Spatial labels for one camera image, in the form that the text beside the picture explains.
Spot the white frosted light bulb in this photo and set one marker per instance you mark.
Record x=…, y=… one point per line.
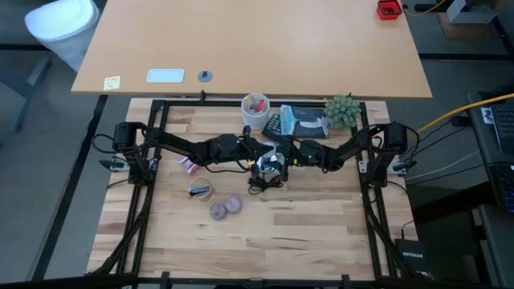
x=270, y=162

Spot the pink rectangular case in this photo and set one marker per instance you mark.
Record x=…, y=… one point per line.
x=188, y=165

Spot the potted green succulent plant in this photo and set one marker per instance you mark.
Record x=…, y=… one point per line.
x=342, y=111

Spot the white rectangular desk plate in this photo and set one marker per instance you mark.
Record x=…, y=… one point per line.
x=165, y=75

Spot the black backlit keyboard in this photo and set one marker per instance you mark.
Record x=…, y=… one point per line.
x=507, y=188

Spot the white textured pen cup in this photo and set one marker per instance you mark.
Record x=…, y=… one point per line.
x=255, y=118

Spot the pink red marker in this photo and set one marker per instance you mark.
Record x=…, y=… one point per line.
x=260, y=105

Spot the black Netgear network switch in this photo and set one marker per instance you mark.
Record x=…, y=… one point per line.
x=411, y=255

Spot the grey cardboard box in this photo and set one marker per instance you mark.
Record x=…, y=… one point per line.
x=470, y=12

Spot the black aluminium table frame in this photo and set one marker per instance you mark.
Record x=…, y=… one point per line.
x=156, y=116

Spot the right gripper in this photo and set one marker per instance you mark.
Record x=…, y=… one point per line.
x=305, y=156

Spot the red plastic box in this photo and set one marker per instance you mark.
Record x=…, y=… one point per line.
x=389, y=9

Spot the grey metal table leg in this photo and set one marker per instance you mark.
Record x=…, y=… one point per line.
x=30, y=86

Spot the black laptop keyboard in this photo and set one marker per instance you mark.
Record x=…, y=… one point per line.
x=504, y=128

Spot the dark grey flat bar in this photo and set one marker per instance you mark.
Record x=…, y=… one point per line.
x=200, y=190

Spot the beige wooden desk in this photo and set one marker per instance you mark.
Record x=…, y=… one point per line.
x=249, y=44

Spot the pink patterned candle tin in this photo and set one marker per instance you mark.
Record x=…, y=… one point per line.
x=233, y=204

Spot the Yellowstone paperback book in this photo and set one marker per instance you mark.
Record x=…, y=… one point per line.
x=307, y=122

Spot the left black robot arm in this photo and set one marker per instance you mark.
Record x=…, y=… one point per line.
x=172, y=142

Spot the black desk calculator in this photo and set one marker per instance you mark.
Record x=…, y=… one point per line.
x=274, y=126

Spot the dark purple patterned candle tin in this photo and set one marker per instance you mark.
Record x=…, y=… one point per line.
x=218, y=211

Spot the yellow sticky note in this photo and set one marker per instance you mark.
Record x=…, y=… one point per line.
x=112, y=83

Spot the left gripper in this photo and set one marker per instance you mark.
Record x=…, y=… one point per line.
x=249, y=152

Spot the white trash bin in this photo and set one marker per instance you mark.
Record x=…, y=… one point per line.
x=64, y=28

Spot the brown cardboard sheet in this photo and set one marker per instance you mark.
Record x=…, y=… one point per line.
x=454, y=31

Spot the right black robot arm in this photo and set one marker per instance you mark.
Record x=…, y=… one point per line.
x=361, y=144

